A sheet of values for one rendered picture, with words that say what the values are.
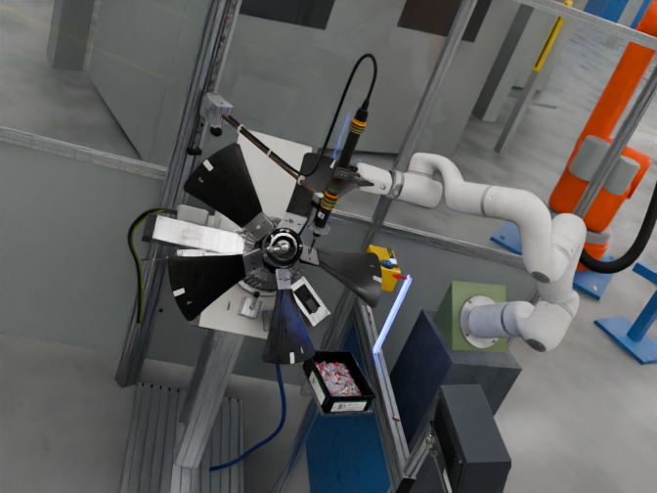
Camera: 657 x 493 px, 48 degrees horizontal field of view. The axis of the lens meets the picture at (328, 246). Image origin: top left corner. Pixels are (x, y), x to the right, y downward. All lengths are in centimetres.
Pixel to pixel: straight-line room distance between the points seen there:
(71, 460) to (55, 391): 37
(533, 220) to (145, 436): 182
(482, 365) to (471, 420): 82
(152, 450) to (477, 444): 160
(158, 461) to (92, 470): 25
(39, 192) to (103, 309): 60
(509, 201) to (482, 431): 61
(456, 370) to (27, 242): 177
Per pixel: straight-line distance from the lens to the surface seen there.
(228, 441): 318
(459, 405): 189
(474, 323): 267
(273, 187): 255
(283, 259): 223
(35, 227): 316
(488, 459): 179
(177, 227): 235
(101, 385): 339
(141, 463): 304
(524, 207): 202
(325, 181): 236
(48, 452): 311
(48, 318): 341
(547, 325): 239
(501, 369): 273
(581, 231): 214
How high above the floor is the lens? 231
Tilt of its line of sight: 28 degrees down
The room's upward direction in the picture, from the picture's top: 21 degrees clockwise
